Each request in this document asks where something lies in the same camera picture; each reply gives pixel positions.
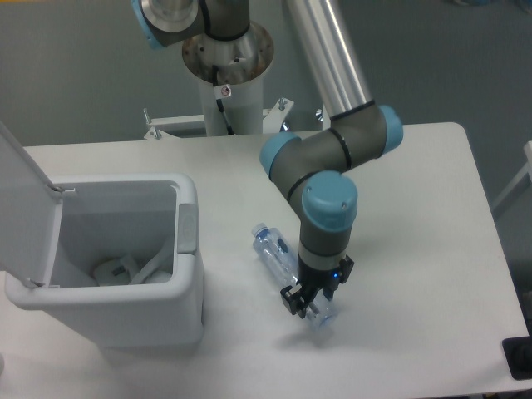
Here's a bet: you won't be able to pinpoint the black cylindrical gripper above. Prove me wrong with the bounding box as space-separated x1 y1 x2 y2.
280 255 354 318

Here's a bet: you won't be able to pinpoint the white pedestal base frame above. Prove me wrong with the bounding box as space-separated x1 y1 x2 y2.
143 97 295 140

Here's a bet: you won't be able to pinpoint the black object at right edge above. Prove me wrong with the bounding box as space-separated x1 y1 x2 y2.
502 336 531 381

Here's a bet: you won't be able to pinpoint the white frame at right edge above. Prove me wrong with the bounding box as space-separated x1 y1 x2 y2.
490 140 531 219

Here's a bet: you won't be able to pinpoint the clear plastic wrapper with label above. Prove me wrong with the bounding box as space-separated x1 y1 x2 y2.
130 236 174 285

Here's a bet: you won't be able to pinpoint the white trash can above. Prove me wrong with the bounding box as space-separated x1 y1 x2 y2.
4 173 204 347

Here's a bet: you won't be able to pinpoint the black cable on pedestal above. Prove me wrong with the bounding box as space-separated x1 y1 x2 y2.
212 64 234 136

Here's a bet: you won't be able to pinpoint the white trash can lid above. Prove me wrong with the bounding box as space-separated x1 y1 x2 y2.
1 126 63 288

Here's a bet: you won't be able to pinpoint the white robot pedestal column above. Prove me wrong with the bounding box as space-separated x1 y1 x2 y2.
198 77 264 136

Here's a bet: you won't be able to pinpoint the white crumpled trash in bin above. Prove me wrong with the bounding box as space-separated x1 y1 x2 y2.
92 254 140 287

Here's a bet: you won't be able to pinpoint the clear plastic water bottle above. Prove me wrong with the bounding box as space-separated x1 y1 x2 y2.
252 223 339 331

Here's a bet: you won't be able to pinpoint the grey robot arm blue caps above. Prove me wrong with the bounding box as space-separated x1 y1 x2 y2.
131 1 403 317

